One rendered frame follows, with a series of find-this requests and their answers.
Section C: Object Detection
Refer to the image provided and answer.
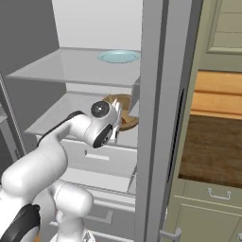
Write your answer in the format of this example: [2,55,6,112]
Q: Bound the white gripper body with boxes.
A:
[110,97,124,145]

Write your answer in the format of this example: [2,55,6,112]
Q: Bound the brown wooden bowl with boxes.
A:
[102,93,140,132]

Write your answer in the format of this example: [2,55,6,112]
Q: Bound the grey fridge door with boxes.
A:
[134,0,204,242]

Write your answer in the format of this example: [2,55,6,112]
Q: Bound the glass fridge shelf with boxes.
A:
[24,91,140,149]
[6,46,142,89]

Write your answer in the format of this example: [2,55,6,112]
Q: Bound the white fridge drawer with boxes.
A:
[46,183,137,242]
[35,134,139,180]

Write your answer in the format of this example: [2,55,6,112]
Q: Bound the grey fridge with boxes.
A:
[0,0,204,242]

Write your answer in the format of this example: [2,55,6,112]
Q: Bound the light blue plate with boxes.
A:
[96,49,142,64]

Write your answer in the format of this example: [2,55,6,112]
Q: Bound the green drawer front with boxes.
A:
[174,179,242,212]

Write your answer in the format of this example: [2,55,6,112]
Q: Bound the green base cupboard door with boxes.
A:
[172,203,242,242]

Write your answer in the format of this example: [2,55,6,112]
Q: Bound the black fridge door handle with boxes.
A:
[167,88,185,183]

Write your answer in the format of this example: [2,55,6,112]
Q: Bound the silver drawer handle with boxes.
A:
[206,187,233,201]

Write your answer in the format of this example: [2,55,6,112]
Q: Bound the green wall cupboard door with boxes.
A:
[199,0,242,73]

